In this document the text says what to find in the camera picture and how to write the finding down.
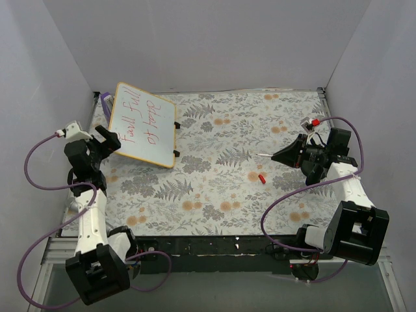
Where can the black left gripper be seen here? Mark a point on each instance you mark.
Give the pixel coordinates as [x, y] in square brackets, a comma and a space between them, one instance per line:
[100, 145]

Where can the black orange-tipped flashlight on stand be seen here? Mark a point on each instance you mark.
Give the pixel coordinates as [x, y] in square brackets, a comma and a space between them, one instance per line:
[315, 175]

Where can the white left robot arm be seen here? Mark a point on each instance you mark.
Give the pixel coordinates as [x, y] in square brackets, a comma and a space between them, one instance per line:
[97, 269]

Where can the red whiteboard marker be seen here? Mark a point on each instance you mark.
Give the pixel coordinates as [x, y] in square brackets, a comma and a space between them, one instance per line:
[264, 155]

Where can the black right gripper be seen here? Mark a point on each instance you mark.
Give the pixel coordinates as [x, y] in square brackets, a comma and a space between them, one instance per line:
[301, 155]

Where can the red marker cap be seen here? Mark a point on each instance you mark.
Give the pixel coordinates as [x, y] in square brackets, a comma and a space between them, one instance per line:
[262, 179]

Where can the floral patterned tablecloth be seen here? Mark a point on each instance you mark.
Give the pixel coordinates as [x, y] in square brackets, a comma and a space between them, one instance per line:
[214, 188]

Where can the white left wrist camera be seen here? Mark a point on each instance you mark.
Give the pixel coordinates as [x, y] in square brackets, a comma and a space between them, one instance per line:
[73, 132]

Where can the purple metronome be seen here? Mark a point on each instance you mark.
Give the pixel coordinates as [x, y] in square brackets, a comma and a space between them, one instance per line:
[107, 102]

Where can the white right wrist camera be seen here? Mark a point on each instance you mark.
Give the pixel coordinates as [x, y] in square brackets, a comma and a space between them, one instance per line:
[309, 125]

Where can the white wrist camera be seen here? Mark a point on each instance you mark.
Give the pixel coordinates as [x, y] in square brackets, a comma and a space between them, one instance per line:
[73, 132]
[309, 125]

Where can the silver microphone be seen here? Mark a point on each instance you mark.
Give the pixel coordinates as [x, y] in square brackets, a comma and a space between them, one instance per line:
[72, 206]

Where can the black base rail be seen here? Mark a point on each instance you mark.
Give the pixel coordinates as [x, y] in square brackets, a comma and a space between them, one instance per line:
[206, 254]

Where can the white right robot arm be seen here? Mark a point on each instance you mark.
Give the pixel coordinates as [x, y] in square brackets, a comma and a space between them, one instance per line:
[357, 229]

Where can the yellow framed whiteboard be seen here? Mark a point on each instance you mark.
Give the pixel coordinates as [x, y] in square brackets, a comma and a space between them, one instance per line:
[145, 125]

